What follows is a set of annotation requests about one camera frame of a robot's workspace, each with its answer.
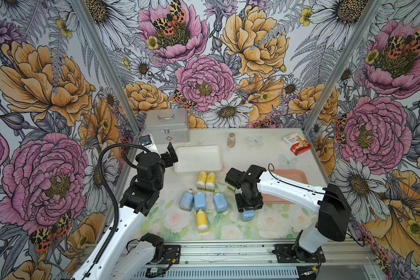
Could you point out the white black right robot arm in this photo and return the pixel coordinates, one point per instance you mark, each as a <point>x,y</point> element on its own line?
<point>328,203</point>

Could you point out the blue pencil sharpener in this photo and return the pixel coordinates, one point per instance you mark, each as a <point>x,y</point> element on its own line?
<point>220,202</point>
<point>187,200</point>
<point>247,215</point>
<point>200,202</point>

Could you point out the small glass bottle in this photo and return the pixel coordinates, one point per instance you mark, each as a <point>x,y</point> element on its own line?
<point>231,140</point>

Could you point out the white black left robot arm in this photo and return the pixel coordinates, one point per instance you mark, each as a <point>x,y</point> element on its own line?
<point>105,262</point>

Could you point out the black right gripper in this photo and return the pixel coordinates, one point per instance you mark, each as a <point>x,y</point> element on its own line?
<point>241,205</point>

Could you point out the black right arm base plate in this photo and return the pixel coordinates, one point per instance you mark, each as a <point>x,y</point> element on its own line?
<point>288,253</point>

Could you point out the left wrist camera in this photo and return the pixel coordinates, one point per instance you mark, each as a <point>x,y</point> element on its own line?
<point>147,144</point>

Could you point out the silver metal case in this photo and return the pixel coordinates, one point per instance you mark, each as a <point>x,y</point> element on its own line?
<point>168,125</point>

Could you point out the aluminium rail frame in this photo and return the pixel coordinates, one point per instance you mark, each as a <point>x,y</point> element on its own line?
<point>253,260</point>

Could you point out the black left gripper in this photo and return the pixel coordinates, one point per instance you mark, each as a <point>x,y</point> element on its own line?
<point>165,157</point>

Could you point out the pink plastic tray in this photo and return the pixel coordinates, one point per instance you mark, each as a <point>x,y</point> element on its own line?
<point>293,175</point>

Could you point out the yellow pencil sharpener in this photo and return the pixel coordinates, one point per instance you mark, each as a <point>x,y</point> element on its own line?
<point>201,220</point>
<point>210,182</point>
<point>201,180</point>

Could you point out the white plastic tray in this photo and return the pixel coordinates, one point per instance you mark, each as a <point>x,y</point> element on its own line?
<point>197,159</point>

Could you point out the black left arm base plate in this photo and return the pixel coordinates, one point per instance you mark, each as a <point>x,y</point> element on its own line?
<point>171,254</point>

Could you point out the red white small box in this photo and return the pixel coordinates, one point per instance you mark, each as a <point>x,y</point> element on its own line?
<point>296,143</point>

